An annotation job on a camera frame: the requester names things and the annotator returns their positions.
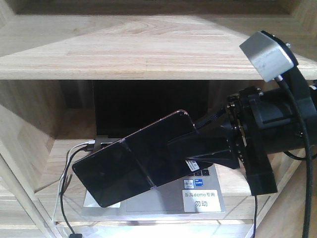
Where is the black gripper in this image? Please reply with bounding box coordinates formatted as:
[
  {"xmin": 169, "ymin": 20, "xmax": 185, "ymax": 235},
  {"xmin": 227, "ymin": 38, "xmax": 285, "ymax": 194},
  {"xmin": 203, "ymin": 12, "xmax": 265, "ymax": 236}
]
[{"xmin": 167, "ymin": 86, "xmax": 277, "ymax": 196}]

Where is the black smartphone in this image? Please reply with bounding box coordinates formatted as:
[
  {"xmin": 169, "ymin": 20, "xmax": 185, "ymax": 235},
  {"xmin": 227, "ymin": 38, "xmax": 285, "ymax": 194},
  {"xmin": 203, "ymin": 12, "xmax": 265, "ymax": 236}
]
[{"xmin": 72, "ymin": 110, "xmax": 196, "ymax": 207}]

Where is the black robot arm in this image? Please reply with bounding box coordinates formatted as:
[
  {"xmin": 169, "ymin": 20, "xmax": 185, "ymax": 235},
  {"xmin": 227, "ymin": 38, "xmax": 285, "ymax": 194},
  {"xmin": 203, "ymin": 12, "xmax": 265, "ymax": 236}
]
[{"xmin": 168, "ymin": 67, "xmax": 317, "ymax": 195}]

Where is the white label sticker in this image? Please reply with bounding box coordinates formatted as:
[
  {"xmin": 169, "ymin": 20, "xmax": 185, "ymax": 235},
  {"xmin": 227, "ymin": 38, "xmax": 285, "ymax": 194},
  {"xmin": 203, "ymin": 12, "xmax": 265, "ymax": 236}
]
[{"xmin": 182, "ymin": 189, "xmax": 222, "ymax": 213}]

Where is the silver laptop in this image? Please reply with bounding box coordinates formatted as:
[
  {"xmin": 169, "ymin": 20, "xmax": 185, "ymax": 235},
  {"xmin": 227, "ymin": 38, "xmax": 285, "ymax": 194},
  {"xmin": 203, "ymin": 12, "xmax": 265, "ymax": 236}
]
[{"xmin": 81, "ymin": 80, "xmax": 226, "ymax": 219}]

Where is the low wooden shelf unit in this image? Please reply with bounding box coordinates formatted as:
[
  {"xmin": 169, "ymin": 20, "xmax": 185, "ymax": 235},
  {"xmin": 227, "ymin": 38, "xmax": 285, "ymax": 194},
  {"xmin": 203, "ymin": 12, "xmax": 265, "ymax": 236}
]
[{"xmin": 0, "ymin": 0, "xmax": 317, "ymax": 238}]

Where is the black camera cable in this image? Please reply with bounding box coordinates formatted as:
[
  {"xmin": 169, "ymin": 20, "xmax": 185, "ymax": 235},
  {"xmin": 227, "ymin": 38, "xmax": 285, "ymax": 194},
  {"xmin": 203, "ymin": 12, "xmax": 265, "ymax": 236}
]
[{"xmin": 252, "ymin": 75, "xmax": 317, "ymax": 238}]

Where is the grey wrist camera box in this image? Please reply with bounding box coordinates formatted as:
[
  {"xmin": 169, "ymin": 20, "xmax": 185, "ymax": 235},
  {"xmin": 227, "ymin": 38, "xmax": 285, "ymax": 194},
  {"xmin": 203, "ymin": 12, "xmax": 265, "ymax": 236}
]
[{"xmin": 240, "ymin": 31, "xmax": 298, "ymax": 82}]

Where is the white charger cable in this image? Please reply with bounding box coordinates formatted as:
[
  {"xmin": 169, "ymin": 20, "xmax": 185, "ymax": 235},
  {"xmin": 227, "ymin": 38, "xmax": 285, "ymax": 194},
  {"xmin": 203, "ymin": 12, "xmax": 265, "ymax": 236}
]
[{"xmin": 52, "ymin": 140, "xmax": 96, "ymax": 224}]

